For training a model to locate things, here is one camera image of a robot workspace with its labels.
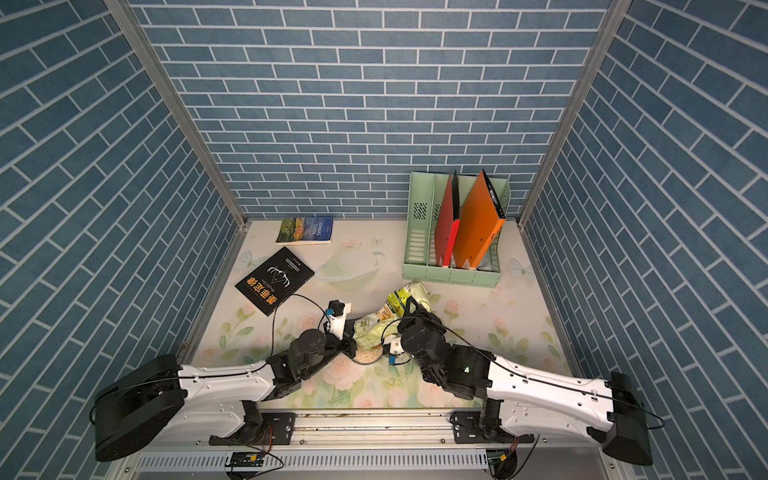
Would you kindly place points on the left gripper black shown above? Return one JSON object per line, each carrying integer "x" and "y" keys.
{"x": 349, "y": 343}

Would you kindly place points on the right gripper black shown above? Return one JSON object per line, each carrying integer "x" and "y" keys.
{"x": 421, "y": 314}

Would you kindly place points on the green oats bag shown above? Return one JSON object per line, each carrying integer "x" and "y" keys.
{"x": 368, "y": 329}

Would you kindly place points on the blue patterned ceramic bowl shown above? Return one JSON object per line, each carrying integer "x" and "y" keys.
{"x": 358, "y": 346}

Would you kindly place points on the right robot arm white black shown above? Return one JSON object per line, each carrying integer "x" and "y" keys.
{"x": 519, "y": 401}

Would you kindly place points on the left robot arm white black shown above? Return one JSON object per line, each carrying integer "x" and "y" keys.
{"x": 164, "y": 401}

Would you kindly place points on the oats in bowl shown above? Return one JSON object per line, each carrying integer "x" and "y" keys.
{"x": 367, "y": 356}

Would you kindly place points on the floral table mat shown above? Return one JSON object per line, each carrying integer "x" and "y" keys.
{"x": 362, "y": 265}

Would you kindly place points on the black book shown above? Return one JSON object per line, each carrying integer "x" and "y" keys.
{"x": 274, "y": 280}

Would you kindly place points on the red folder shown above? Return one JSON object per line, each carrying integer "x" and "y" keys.
{"x": 448, "y": 222}

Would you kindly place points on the blue landscape book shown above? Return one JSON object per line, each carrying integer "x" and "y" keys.
{"x": 305, "y": 230}

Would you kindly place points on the orange folder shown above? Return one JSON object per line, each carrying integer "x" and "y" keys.
{"x": 481, "y": 219}

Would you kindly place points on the small black controller board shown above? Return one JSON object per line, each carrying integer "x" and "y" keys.
{"x": 245, "y": 460}

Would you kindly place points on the mint green file rack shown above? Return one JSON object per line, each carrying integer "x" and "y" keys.
{"x": 424, "y": 204}

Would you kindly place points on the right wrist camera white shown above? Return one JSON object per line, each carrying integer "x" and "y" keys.
{"x": 394, "y": 351}

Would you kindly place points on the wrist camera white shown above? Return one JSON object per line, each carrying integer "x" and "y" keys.
{"x": 394, "y": 351}
{"x": 336, "y": 318}

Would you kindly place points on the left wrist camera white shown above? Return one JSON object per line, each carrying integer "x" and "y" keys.
{"x": 336, "y": 318}

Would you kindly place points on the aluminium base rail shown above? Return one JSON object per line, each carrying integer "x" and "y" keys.
{"x": 386, "y": 444}

